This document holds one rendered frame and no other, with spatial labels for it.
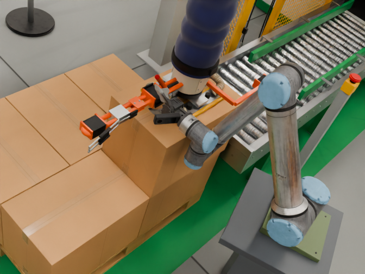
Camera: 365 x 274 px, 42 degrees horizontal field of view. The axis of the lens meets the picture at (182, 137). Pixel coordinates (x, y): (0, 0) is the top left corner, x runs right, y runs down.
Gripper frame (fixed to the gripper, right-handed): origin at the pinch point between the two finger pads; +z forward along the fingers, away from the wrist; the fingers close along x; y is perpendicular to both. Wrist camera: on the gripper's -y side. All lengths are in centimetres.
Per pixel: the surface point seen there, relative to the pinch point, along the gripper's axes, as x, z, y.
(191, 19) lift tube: 35.0, 1.4, 17.0
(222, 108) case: -13.2, -18.4, 38.3
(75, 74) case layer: -53, 75, 23
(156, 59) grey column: -103, 98, 132
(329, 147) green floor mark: -107, -55, 183
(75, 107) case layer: -53, 53, 5
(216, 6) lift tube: 45.4, -6.6, 19.8
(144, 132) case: -16.3, -5.1, -4.7
